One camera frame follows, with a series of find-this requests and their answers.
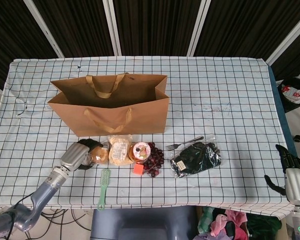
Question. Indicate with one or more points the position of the bagged bread roll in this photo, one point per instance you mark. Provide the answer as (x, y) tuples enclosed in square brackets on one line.
[(118, 152)]

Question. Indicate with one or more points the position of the dark red grape bunch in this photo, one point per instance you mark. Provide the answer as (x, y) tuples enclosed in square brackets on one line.
[(156, 157)]

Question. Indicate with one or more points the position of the dark grey robot torso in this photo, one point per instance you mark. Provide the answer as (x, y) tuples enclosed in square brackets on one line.
[(145, 222)]

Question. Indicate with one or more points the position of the orange cube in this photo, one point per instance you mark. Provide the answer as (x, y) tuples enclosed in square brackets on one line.
[(138, 169)]

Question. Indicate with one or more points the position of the black item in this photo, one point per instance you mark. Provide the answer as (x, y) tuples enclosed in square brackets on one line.
[(195, 160)]

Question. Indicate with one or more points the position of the small brown bun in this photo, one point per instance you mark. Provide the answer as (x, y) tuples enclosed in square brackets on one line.
[(100, 155)]

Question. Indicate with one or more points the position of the green checked cloth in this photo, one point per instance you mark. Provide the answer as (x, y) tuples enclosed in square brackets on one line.
[(205, 220)]

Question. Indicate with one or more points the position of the pink cupcake toy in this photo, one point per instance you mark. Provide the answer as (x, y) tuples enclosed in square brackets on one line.
[(142, 150)]

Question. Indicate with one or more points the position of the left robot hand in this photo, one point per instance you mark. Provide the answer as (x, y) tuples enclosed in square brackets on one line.
[(73, 156)]

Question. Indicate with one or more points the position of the pink cloth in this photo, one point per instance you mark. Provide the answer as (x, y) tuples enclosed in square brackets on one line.
[(227, 222)]

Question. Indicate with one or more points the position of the checked white tablecloth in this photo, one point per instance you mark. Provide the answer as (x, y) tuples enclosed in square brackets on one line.
[(215, 100)]

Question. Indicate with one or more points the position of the metal fork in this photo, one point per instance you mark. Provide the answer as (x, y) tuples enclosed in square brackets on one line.
[(185, 143)]

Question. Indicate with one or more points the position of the brown paper bag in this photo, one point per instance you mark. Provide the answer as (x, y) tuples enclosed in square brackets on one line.
[(110, 117)]

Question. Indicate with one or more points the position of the white partition frame post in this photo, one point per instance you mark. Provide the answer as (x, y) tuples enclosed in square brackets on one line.
[(43, 27), (112, 27), (287, 37), (200, 27)]

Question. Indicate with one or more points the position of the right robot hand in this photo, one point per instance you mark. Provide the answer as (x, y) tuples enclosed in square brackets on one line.
[(297, 182)]

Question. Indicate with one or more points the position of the green scrub brush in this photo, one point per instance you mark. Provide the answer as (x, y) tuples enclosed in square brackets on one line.
[(104, 182)]

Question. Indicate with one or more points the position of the dark green cloth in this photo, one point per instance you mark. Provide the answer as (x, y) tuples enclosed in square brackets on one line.
[(265, 225)]

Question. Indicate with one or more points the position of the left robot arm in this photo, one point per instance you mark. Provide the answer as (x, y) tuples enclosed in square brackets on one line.
[(43, 192)]

